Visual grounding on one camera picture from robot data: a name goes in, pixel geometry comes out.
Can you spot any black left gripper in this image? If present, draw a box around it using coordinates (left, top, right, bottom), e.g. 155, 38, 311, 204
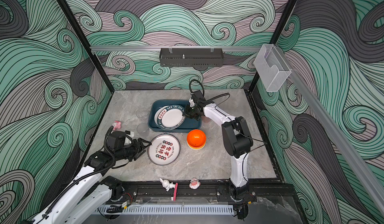
115, 137, 152, 162

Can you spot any green rim white plate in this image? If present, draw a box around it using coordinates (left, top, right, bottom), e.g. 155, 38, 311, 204
155, 105, 186, 130

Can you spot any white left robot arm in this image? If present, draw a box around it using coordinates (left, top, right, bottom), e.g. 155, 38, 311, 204
23, 127, 152, 224

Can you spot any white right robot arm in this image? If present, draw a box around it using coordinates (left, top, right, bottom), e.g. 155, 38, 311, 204
149, 89, 254, 202

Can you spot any dark teal plastic bin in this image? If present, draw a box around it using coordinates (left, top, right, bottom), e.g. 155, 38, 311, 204
148, 99, 202, 133

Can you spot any orange bowl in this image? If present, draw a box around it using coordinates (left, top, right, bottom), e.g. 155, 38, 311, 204
187, 130, 207, 150

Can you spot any pink plush toy figure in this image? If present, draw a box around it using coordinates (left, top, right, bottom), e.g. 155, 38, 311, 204
113, 121, 122, 131

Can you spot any white rabbit figurine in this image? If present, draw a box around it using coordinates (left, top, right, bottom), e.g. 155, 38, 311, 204
159, 178, 176, 192

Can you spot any pink flat stick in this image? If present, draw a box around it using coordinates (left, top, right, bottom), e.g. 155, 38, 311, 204
172, 183, 178, 202

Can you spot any pink white small figurine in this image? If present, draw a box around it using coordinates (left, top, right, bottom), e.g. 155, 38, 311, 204
189, 178, 201, 190

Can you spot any black wall shelf tray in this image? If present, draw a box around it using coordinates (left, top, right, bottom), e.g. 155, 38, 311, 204
159, 49, 224, 68

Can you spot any white slotted cable duct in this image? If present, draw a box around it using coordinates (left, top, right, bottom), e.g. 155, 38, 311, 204
94, 204, 235, 216

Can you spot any black right corner post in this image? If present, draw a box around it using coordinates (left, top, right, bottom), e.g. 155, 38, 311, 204
249, 0, 298, 93

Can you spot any aluminium wall rail back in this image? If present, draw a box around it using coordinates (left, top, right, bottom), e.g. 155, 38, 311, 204
90, 45, 261, 53

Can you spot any aluminium wall rail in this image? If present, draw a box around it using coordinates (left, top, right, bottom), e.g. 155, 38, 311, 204
90, 45, 261, 53
273, 45, 384, 214

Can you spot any clear acrylic wall box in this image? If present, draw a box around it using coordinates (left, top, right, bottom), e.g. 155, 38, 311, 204
254, 44, 292, 93

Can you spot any aluminium wall rail right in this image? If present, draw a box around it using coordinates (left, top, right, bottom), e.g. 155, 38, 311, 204
273, 45, 384, 214

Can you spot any black corner frame post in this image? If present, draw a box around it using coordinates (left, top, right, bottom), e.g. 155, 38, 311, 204
56, 0, 115, 95

